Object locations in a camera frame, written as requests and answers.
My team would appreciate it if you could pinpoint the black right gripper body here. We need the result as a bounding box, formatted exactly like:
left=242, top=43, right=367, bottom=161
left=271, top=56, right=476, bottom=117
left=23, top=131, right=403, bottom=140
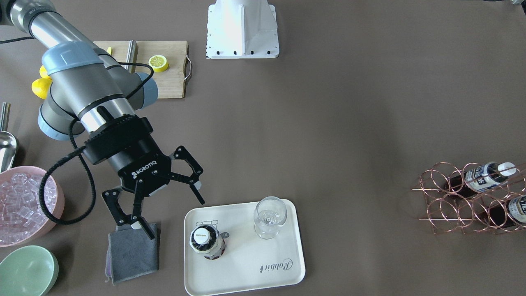
left=84, top=116, right=171, bottom=196

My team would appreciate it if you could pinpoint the copper wire bottle basket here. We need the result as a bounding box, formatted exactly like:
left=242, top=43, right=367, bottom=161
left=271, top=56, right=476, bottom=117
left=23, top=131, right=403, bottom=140
left=413, top=162, right=525, bottom=234

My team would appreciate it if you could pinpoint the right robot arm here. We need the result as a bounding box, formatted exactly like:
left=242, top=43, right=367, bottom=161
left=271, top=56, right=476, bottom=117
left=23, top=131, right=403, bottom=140
left=1, top=0, right=204, bottom=239

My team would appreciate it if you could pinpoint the tea bottle white cap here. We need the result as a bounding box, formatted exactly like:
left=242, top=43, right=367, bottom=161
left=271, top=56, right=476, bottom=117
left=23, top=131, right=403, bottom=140
left=446, top=162, right=517, bottom=198

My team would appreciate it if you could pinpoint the grey folded cloth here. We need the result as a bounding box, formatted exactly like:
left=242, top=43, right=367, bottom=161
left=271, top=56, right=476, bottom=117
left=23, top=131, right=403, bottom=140
left=105, top=223, right=160, bottom=285

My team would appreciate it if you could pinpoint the bamboo cutting board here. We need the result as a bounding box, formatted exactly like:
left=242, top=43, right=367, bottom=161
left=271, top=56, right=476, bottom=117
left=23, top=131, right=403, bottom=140
left=94, top=40, right=191, bottom=99

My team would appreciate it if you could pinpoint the pink bowl of ice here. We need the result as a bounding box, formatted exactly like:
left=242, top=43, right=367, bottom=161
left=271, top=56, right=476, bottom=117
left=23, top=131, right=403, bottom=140
left=0, top=166, right=55, bottom=247

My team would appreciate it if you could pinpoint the lemon half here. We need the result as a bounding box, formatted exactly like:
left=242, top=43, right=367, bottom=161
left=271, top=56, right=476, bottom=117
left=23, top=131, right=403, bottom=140
left=148, top=54, right=169, bottom=73

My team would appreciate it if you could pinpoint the steel muddler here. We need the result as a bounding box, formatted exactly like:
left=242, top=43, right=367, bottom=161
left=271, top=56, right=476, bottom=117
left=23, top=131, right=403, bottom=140
left=124, top=40, right=137, bottom=73

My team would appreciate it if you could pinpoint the wine glass on tray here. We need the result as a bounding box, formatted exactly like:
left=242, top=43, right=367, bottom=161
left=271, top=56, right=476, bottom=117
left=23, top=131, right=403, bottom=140
left=254, top=196, right=288, bottom=240

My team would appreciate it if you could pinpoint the green bowl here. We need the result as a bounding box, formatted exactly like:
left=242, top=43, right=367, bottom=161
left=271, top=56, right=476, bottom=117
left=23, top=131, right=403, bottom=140
left=0, top=245, right=59, bottom=296

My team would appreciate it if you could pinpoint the whole lemon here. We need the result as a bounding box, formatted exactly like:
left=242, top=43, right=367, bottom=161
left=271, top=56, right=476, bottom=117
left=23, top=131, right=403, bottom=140
left=39, top=65, right=51, bottom=79
left=31, top=78, right=52, bottom=100

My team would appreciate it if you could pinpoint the steel ice scoop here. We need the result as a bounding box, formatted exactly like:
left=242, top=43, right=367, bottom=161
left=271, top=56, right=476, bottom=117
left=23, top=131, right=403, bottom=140
left=0, top=102, right=18, bottom=173

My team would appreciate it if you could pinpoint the cream serving tray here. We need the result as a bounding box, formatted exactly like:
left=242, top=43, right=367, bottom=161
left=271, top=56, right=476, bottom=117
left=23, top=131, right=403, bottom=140
left=184, top=199, right=306, bottom=296

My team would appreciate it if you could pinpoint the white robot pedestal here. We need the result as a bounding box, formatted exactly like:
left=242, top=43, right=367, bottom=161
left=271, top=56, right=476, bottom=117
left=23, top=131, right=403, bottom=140
left=205, top=0, right=280, bottom=59

